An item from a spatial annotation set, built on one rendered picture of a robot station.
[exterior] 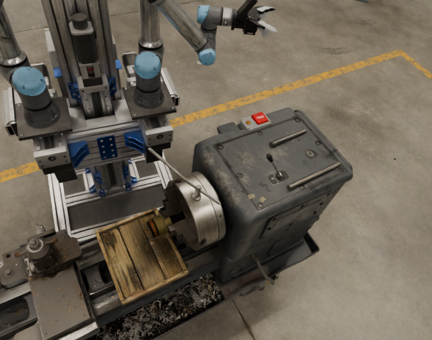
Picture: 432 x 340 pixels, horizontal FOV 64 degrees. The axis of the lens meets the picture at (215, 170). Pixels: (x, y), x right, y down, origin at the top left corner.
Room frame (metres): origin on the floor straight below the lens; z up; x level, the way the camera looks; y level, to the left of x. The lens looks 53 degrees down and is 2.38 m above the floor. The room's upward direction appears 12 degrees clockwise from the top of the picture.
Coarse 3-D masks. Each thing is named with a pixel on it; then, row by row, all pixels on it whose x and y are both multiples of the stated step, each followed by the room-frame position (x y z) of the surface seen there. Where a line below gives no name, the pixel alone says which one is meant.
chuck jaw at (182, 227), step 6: (180, 222) 0.65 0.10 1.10; (186, 222) 0.66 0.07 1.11; (168, 228) 0.61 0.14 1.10; (174, 228) 0.62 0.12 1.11; (180, 228) 0.62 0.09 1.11; (186, 228) 0.63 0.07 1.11; (174, 234) 0.60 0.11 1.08; (180, 234) 0.59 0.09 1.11; (186, 234) 0.60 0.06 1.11; (192, 234) 0.60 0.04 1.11; (186, 240) 0.57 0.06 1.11; (192, 240) 0.58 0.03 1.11; (204, 240) 0.59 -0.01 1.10
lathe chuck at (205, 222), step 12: (180, 180) 0.79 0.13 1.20; (192, 180) 0.78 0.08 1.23; (180, 192) 0.72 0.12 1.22; (192, 192) 0.72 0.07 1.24; (192, 204) 0.67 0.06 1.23; (204, 204) 0.68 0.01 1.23; (192, 216) 0.63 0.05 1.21; (204, 216) 0.65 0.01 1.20; (192, 228) 0.62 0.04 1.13; (204, 228) 0.61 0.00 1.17; (216, 228) 0.63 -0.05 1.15; (216, 240) 0.62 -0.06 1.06
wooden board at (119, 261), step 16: (112, 224) 0.67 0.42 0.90; (128, 224) 0.70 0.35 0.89; (144, 224) 0.71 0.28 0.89; (112, 240) 0.60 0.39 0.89; (128, 240) 0.62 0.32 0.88; (144, 240) 0.63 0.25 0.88; (160, 240) 0.65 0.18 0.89; (112, 256) 0.53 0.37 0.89; (128, 256) 0.54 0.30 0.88; (144, 256) 0.56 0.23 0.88; (160, 256) 0.57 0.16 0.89; (176, 256) 0.59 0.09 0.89; (112, 272) 0.46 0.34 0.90; (128, 272) 0.48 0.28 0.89; (144, 272) 0.49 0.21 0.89; (160, 272) 0.51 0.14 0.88; (176, 272) 0.52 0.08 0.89; (128, 288) 0.41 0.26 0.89
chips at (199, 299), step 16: (192, 288) 0.56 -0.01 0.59; (208, 288) 0.58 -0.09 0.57; (160, 304) 0.45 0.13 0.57; (176, 304) 0.47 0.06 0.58; (192, 304) 0.48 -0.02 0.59; (208, 304) 0.51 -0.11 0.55; (128, 320) 0.35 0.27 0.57; (144, 320) 0.36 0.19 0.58; (160, 320) 0.38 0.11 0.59; (176, 320) 0.40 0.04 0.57; (96, 336) 0.26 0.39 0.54; (112, 336) 0.27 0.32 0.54; (128, 336) 0.29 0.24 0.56; (144, 336) 0.30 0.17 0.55
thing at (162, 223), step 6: (156, 216) 0.65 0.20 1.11; (168, 216) 0.66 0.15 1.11; (150, 222) 0.62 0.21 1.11; (156, 222) 0.62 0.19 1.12; (162, 222) 0.63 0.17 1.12; (168, 222) 0.64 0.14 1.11; (150, 228) 0.59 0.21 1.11; (156, 228) 0.60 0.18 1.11; (162, 228) 0.61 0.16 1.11; (156, 234) 0.58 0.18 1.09; (162, 234) 0.59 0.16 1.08
